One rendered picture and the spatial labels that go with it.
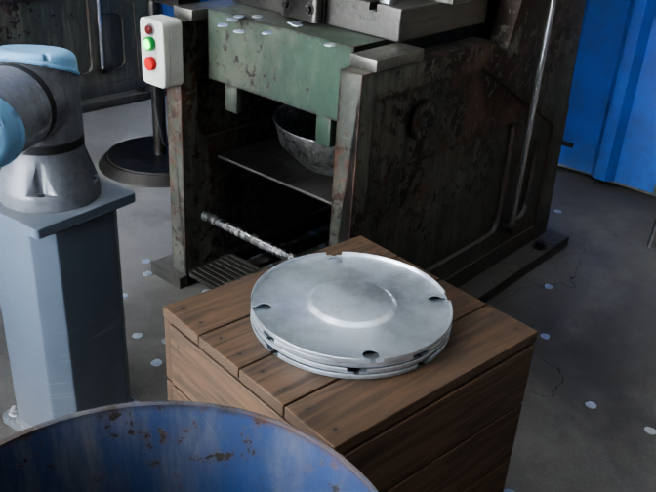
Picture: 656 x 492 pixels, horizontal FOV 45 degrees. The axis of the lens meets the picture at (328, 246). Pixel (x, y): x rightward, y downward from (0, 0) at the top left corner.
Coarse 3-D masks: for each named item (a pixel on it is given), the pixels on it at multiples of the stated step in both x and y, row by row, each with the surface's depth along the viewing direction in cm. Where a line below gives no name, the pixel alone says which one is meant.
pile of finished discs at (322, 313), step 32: (320, 256) 125; (352, 256) 126; (256, 288) 115; (288, 288) 116; (320, 288) 115; (352, 288) 116; (384, 288) 118; (416, 288) 118; (256, 320) 108; (288, 320) 108; (320, 320) 109; (352, 320) 108; (384, 320) 109; (416, 320) 110; (448, 320) 111; (288, 352) 104; (320, 352) 102; (352, 352) 102; (384, 352) 103; (416, 352) 103
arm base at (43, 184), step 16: (64, 144) 116; (80, 144) 119; (16, 160) 116; (32, 160) 115; (48, 160) 115; (64, 160) 117; (80, 160) 119; (0, 176) 119; (16, 176) 116; (32, 176) 115; (48, 176) 116; (64, 176) 117; (80, 176) 119; (96, 176) 124; (0, 192) 118; (16, 192) 116; (32, 192) 116; (48, 192) 117; (64, 192) 117; (80, 192) 119; (96, 192) 122; (16, 208) 117; (32, 208) 117; (48, 208) 117; (64, 208) 118
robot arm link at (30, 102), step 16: (0, 80) 102; (16, 80) 104; (32, 80) 107; (0, 96) 100; (16, 96) 102; (32, 96) 105; (0, 112) 98; (16, 112) 101; (32, 112) 104; (48, 112) 108; (0, 128) 98; (16, 128) 101; (32, 128) 105; (48, 128) 109; (0, 144) 99; (16, 144) 102; (32, 144) 108; (0, 160) 100
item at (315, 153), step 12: (276, 108) 180; (288, 108) 184; (276, 120) 178; (288, 120) 185; (300, 120) 188; (312, 120) 190; (288, 132) 167; (300, 132) 187; (312, 132) 189; (288, 144) 170; (300, 144) 166; (312, 144) 164; (300, 156) 169; (312, 156) 166; (324, 156) 165; (312, 168) 172; (324, 168) 169
